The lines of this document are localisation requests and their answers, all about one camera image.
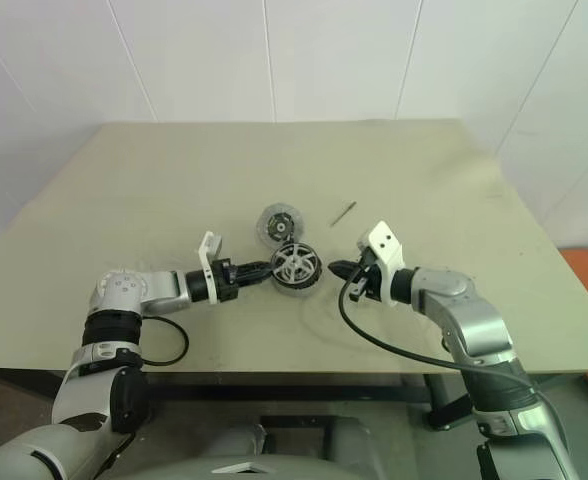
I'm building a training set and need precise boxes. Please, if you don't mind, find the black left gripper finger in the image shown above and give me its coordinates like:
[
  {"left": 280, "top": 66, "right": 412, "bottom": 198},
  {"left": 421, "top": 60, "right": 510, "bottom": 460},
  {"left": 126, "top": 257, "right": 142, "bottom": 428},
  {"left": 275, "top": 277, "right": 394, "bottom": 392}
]
[
  {"left": 239, "top": 272, "right": 275, "bottom": 288},
  {"left": 238, "top": 260, "right": 276, "bottom": 276}
]

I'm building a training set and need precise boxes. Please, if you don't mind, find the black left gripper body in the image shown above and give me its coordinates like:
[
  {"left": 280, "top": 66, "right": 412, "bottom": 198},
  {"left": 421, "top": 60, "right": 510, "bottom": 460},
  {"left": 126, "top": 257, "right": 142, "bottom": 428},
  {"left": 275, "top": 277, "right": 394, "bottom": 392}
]
[{"left": 212, "top": 256, "right": 244, "bottom": 303}]

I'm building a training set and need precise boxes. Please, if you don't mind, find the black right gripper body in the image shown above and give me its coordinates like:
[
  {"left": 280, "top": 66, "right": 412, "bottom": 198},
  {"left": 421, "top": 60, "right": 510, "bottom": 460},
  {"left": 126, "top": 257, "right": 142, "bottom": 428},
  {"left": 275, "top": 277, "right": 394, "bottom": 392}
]
[{"left": 348, "top": 251, "right": 383, "bottom": 303}]

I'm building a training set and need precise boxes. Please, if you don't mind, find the silver motor end cap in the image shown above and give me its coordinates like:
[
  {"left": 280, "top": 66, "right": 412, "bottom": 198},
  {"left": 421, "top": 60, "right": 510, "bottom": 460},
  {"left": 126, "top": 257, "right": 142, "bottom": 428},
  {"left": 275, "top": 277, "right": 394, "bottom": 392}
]
[{"left": 254, "top": 201, "right": 307, "bottom": 248}]

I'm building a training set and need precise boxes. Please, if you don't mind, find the thin metal pin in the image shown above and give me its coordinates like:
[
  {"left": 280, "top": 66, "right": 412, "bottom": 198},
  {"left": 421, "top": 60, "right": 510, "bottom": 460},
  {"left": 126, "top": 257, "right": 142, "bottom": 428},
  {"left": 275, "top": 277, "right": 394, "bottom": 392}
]
[{"left": 329, "top": 200, "right": 358, "bottom": 228}]

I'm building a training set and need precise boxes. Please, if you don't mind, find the dark grey rounded shape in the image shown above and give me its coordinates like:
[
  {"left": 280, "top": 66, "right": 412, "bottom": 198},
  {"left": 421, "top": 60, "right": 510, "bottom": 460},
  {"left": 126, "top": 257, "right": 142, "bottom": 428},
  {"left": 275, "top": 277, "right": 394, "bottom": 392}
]
[
  {"left": 192, "top": 423, "right": 270, "bottom": 459},
  {"left": 323, "top": 418, "right": 393, "bottom": 480}
]

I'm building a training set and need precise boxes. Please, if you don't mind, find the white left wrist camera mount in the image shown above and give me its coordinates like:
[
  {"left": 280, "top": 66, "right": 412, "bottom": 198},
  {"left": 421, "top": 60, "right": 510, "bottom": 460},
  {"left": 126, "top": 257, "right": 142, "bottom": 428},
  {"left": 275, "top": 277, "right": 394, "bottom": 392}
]
[{"left": 196, "top": 230, "right": 224, "bottom": 306}]

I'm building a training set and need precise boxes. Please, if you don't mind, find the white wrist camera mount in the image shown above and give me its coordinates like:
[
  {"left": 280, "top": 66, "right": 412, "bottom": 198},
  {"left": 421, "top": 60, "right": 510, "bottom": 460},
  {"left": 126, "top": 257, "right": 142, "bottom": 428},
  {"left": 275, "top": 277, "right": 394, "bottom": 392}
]
[
  {"left": 196, "top": 230, "right": 224, "bottom": 306},
  {"left": 355, "top": 219, "right": 406, "bottom": 306}
]

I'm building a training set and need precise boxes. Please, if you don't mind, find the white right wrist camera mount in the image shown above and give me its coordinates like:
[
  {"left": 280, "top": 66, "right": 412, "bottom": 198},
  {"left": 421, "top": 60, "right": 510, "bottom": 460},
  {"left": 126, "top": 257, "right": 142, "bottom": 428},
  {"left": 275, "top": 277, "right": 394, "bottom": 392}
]
[{"left": 355, "top": 219, "right": 406, "bottom": 306}]

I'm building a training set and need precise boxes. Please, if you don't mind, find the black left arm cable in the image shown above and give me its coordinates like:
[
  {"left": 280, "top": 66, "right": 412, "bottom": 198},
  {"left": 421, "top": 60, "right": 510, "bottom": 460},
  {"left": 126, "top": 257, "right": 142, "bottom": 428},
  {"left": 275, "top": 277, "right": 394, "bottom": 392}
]
[{"left": 138, "top": 314, "right": 192, "bottom": 368}]

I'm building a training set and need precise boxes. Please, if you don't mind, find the black table frame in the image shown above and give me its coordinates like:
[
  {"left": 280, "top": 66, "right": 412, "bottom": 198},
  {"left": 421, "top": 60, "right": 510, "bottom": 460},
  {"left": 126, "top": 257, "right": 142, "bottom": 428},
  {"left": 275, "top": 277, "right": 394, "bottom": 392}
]
[{"left": 133, "top": 371, "right": 476, "bottom": 434}]

